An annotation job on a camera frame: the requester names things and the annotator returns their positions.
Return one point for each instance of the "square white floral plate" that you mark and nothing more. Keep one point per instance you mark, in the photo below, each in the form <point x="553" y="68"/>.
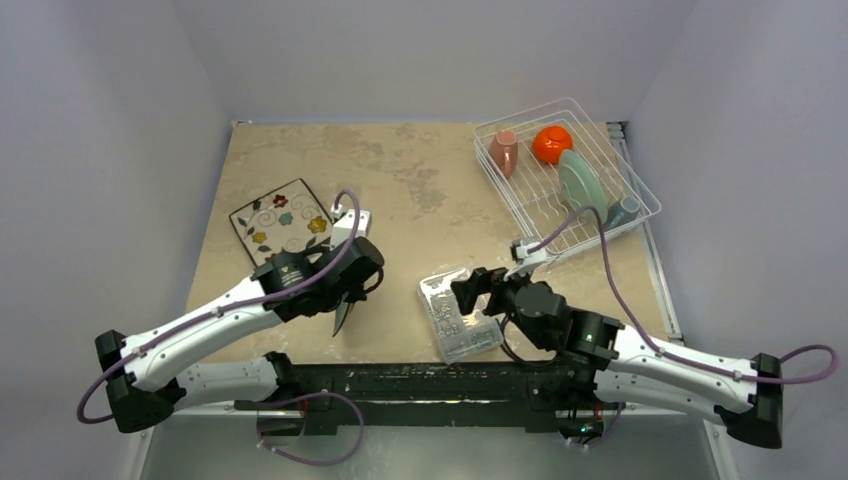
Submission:
<point x="289" y="218"/>

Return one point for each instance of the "pink floral mug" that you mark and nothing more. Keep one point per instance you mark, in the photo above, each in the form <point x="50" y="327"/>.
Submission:
<point x="504" y="152"/>

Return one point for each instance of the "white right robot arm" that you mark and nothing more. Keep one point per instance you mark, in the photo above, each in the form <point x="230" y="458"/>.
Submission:
<point x="743" y="395"/>

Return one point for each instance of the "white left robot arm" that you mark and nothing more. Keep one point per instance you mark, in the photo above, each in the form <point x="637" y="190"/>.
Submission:
<point x="149" y="376"/>

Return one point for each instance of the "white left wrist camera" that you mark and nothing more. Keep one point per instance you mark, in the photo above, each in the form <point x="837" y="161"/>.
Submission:
<point x="345" y="221"/>

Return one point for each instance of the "grey coffee mug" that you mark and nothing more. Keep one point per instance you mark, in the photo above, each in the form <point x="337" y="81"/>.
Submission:
<point x="623" y="211"/>

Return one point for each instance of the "clear plastic screw box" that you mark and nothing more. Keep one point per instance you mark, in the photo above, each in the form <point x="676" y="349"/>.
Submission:
<point x="459" y="337"/>

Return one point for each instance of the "white wire dish rack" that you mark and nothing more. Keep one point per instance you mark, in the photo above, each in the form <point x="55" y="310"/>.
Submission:
<point x="533" y="194"/>

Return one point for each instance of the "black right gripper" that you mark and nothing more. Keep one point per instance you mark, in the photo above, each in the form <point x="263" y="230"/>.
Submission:
<point x="490" y="291"/>

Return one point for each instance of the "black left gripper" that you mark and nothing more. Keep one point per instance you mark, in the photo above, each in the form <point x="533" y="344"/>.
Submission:
<point x="358" y="293"/>

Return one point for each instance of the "teal square plate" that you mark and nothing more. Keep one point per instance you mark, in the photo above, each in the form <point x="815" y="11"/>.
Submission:
<point x="341" y="314"/>

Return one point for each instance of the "light blue flower plate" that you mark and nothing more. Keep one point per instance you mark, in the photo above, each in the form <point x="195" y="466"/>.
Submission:
<point x="580" y="184"/>

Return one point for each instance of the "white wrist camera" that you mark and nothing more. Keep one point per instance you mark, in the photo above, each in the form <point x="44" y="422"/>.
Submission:
<point x="345" y="221"/>
<point x="528" y="254"/>

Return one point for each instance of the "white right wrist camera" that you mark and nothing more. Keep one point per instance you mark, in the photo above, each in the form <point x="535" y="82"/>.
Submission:
<point x="528" y="254"/>

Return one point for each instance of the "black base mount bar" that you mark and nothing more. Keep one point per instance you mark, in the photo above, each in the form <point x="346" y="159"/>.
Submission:
<point x="317" y="399"/>

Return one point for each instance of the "orange cup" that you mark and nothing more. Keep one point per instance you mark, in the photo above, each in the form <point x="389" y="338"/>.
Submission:
<point x="549" y="143"/>

